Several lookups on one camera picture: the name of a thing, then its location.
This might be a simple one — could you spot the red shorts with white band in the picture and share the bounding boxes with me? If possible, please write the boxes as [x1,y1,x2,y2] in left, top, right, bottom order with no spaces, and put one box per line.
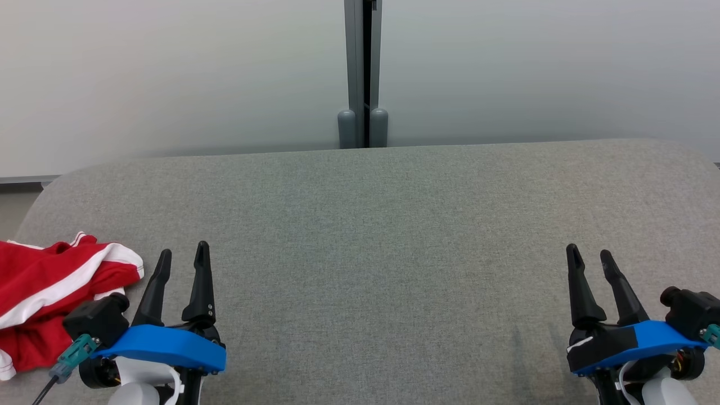
[0,231,145,330]

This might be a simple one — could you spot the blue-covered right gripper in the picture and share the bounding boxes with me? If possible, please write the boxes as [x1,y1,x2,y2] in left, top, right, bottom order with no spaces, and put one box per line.
[566,244,709,405]

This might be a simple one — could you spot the thin black left cable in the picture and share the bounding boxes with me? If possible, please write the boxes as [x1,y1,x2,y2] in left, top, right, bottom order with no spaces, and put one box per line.
[31,376,60,405]

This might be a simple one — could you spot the grey rounded post foot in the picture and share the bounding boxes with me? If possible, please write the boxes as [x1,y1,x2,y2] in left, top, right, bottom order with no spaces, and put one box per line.
[370,108,389,148]
[337,109,357,149]

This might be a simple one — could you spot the teal left cable connector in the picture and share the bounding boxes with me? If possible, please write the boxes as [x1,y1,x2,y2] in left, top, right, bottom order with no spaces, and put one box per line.
[49,334,101,384]

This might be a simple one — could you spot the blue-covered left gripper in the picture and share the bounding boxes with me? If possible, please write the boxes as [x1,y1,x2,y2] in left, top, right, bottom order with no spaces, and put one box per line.
[79,241,227,405]

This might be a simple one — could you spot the grey vertical partition post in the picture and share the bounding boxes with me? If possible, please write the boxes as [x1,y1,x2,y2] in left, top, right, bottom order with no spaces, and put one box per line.
[344,0,384,149]

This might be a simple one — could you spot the grey partition floor rail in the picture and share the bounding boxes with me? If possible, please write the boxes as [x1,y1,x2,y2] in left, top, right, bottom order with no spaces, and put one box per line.
[0,175,61,186]

